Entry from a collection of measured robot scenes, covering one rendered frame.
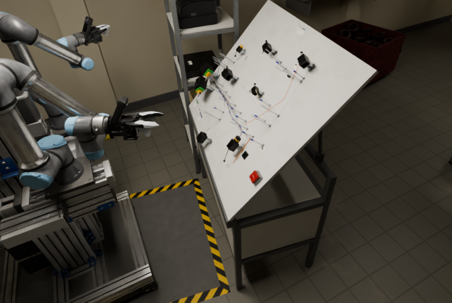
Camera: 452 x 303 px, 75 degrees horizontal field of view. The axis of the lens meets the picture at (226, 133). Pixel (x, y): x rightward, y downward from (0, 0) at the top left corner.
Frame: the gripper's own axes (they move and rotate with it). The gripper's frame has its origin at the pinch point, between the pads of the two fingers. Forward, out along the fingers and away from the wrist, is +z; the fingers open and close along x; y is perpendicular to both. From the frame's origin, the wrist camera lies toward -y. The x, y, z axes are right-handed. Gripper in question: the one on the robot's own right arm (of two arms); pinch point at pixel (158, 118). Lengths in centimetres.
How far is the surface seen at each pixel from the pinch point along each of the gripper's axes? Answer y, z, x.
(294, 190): 73, 65, -38
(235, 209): 64, 28, -14
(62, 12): -11, -135, -211
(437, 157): 138, 241, -151
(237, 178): 56, 30, -29
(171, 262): 153, -23, -47
